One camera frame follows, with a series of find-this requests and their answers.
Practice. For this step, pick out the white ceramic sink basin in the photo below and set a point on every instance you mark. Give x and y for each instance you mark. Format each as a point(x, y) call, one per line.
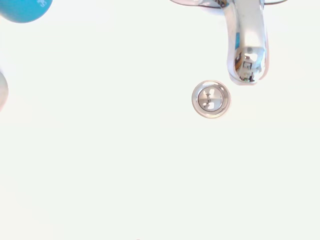
point(125, 150)

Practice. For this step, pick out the chrome sink drain plug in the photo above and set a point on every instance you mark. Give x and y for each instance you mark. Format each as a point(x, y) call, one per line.
point(211, 99)

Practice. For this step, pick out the chrome faucet spout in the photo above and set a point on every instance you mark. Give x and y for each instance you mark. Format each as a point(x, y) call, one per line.
point(250, 32)

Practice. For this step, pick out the white rounded object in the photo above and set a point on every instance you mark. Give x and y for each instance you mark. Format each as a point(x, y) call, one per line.
point(2, 91)

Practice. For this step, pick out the blue plastic bottle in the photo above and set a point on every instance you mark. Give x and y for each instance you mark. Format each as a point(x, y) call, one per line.
point(23, 10)

